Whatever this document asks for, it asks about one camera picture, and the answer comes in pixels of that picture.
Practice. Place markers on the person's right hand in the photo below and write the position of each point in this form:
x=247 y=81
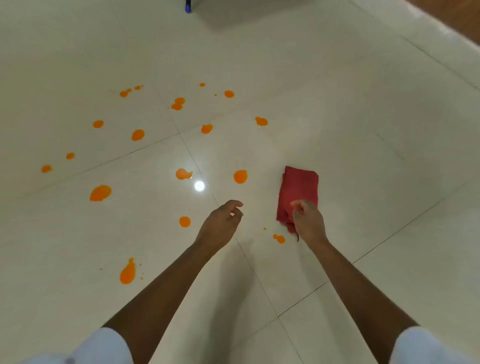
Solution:
x=309 y=223

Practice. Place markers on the person's left hand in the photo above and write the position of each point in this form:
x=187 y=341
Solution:
x=219 y=227

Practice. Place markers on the red cleaning cloth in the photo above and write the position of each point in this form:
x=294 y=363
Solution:
x=298 y=183

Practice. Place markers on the orange liquid spill drops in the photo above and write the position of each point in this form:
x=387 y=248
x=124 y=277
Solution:
x=100 y=193

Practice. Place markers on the person's right forearm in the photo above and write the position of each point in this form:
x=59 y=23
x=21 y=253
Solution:
x=356 y=296

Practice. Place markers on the person's left forearm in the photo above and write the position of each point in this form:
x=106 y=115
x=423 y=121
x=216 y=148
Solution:
x=161 y=296

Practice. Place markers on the cream tiled floor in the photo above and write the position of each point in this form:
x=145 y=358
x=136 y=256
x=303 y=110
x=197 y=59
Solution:
x=375 y=150

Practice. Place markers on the person's left white sleeve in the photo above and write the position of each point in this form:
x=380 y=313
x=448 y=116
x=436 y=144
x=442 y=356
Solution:
x=97 y=348

